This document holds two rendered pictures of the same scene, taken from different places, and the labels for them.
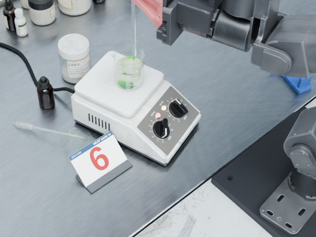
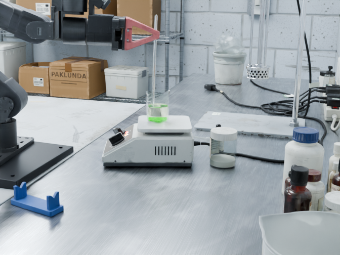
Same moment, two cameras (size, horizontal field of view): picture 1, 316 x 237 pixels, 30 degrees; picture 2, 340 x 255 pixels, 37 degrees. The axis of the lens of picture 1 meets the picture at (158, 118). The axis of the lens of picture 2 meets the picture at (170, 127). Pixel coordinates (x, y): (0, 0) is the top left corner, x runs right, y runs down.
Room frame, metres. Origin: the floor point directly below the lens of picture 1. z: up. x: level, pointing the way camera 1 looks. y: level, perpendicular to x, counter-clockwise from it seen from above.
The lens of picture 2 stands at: (1.70, -0.48, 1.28)
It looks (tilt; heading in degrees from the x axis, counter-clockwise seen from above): 15 degrees down; 150
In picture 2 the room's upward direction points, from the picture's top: 1 degrees clockwise
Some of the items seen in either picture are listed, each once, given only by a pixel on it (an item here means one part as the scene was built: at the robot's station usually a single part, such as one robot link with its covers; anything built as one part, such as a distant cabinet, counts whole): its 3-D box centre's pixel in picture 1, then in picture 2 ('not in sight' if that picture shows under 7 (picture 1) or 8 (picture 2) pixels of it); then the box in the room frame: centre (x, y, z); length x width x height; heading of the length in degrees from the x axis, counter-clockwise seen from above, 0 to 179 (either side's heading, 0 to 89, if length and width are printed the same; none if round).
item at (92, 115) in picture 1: (131, 105); (153, 141); (0.71, 0.05, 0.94); 0.22 x 0.13 x 0.08; 62
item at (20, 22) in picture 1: (20, 22); not in sight; (0.93, 0.29, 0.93); 0.02 x 0.02 x 0.06
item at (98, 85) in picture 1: (119, 82); (164, 123); (0.73, 0.07, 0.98); 0.12 x 0.12 x 0.01; 62
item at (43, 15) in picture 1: (41, 7); not in sight; (0.99, 0.26, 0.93); 0.05 x 0.05 x 0.06
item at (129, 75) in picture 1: (127, 67); (158, 106); (0.72, 0.06, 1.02); 0.06 x 0.05 x 0.08; 103
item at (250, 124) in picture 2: not in sight; (251, 123); (0.59, 0.44, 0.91); 0.30 x 0.20 x 0.01; 45
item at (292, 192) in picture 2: not in sight; (297, 200); (1.15, 0.08, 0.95); 0.04 x 0.04 x 0.11
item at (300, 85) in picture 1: (292, 69); (36, 198); (0.86, -0.26, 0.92); 0.10 x 0.03 x 0.04; 29
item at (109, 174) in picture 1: (100, 161); not in sight; (0.60, 0.09, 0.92); 0.09 x 0.06 x 0.04; 134
